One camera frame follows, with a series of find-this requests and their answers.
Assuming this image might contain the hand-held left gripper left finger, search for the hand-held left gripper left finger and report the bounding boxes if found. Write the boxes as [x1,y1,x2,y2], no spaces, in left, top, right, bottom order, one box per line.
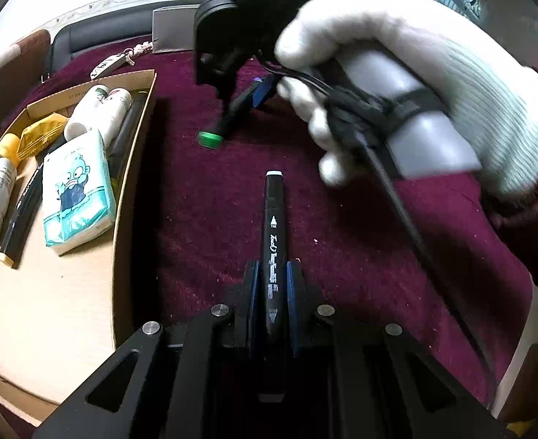
[33,260,259,439]

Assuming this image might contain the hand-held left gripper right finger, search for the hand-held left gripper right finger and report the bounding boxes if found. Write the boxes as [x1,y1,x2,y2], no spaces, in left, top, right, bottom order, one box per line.
[286,260,508,439]

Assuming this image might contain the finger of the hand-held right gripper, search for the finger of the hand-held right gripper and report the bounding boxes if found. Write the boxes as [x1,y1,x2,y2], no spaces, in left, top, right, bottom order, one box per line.
[233,74,279,117]
[213,52,243,141]

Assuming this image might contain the black marker with green cap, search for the black marker with green cap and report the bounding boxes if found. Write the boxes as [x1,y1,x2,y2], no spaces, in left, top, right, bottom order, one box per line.
[197,80,263,150]

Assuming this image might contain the black marker with grey caps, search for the black marker with grey caps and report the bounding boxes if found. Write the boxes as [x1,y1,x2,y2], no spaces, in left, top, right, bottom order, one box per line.
[257,170,289,405]

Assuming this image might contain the black marker with olive caps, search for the black marker with olive caps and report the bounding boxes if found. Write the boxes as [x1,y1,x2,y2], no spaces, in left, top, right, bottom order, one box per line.
[105,90,150,188]

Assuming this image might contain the white bottle with red label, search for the white bottle with red label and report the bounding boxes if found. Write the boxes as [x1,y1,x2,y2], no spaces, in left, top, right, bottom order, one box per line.
[97,88,133,145]

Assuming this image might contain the small white bottle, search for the small white bottle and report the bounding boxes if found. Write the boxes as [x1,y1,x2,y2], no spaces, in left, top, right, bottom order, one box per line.
[64,83,111,143]

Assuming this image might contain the teal cartoon tissue pack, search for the teal cartoon tissue pack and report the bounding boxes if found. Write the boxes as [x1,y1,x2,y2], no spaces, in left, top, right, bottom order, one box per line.
[41,128,117,257]

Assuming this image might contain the yellow packet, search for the yellow packet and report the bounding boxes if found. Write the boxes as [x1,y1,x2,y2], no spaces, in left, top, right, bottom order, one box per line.
[19,113,70,161]

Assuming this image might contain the cardboard tray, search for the cardboard tray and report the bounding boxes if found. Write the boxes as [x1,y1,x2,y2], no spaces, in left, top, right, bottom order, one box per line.
[0,70,157,417]

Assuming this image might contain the black marker with beige caps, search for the black marker with beige caps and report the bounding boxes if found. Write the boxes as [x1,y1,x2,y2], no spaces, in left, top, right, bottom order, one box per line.
[0,144,57,268]

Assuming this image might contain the person's right hand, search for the person's right hand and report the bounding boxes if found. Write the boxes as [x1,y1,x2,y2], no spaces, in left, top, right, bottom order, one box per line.
[273,0,538,204]

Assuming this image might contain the grey rectangular box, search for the grey rectangular box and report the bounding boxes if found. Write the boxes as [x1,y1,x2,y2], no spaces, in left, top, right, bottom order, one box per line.
[152,2,215,53]

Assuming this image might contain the black leather sofa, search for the black leather sofa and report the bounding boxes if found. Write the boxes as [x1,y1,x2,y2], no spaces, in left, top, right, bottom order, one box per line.
[49,22,156,74]

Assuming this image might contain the brown armchair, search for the brown armchair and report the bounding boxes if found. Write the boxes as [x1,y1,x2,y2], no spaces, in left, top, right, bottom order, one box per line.
[0,29,52,147]

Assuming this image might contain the white key fob with cord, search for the white key fob with cord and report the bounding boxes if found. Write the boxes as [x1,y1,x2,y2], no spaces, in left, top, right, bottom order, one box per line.
[90,40,154,79]

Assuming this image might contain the black cable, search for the black cable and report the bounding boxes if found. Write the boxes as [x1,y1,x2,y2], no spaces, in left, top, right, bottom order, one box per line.
[360,137,498,410]

